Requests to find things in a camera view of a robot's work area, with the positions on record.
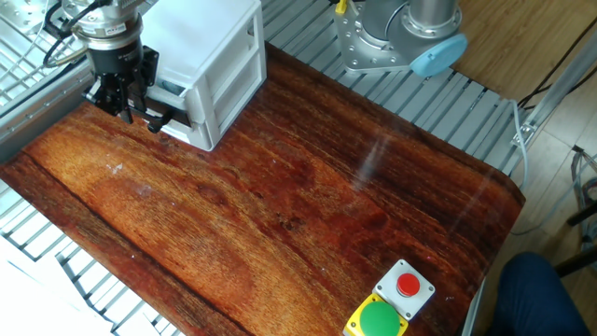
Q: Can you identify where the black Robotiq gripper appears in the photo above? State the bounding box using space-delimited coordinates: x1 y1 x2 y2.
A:
82 38 160 125

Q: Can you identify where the white drawer with black handle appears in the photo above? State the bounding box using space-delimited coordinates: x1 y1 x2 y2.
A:
128 78 197 136

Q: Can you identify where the white plastic drawer cabinet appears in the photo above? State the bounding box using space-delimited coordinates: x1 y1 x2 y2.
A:
139 0 268 153

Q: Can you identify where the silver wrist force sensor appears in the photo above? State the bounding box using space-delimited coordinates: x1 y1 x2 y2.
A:
60 0 145 51

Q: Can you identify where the white paper sheets stack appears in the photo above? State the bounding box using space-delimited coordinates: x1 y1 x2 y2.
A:
0 232 116 336

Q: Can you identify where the aluminium slatted workbench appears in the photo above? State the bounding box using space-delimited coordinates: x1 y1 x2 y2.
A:
0 0 531 336

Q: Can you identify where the grey box with red button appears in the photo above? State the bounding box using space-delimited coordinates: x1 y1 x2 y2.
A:
371 259 437 322

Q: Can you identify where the yellow box with green button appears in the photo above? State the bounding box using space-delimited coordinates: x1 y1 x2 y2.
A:
343 292 410 336

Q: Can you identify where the person leg in blue jeans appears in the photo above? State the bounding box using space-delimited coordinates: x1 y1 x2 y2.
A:
484 251 593 336

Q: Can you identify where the aluminium frame rail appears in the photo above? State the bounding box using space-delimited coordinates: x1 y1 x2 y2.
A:
510 27 597 148
0 60 94 164

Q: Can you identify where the white wire rack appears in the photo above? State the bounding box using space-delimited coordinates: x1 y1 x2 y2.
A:
0 0 90 109

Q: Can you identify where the light grey cable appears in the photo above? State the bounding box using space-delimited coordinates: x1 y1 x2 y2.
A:
509 99 584 237

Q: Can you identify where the black floor cable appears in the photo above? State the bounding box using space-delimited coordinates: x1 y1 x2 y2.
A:
517 18 597 111

